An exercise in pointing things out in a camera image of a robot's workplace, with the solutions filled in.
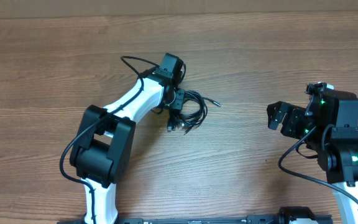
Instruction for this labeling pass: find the black USB cable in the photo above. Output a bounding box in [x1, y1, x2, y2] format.
[166, 90, 222, 135]

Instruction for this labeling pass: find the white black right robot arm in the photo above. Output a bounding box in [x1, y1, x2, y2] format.
[267, 82, 358, 223]

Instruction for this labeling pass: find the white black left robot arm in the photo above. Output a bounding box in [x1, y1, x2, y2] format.
[64, 54, 185, 223]

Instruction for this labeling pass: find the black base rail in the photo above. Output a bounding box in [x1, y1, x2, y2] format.
[57, 205, 334, 224]

